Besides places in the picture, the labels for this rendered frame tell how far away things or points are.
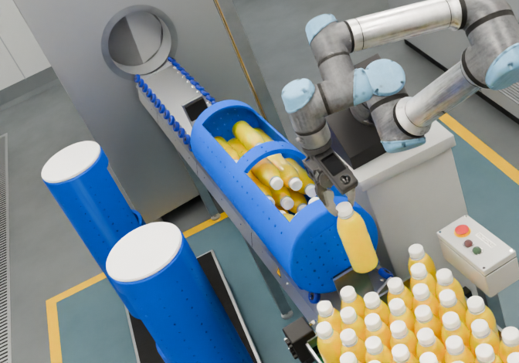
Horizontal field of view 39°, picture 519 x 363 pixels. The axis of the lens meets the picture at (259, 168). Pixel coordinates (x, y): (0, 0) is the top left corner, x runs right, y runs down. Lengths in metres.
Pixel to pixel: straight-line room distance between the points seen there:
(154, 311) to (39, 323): 1.88
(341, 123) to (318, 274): 0.47
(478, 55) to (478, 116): 2.58
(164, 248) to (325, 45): 1.09
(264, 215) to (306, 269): 0.21
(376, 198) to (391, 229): 0.14
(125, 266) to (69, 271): 2.06
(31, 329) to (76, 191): 1.33
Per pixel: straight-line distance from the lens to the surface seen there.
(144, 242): 2.58
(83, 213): 3.29
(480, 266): 1.94
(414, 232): 2.43
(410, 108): 2.01
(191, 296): 2.55
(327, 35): 1.69
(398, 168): 2.26
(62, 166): 3.30
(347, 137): 2.26
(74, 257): 4.66
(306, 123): 1.66
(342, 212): 1.81
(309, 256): 2.07
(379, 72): 2.10
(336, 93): 1.64
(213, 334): 2.69
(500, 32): 1.79
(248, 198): 2.28
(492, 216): 3.71
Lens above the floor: 2.48
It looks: 33 degrees down
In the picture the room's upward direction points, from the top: 24 degrees counter-clockwise
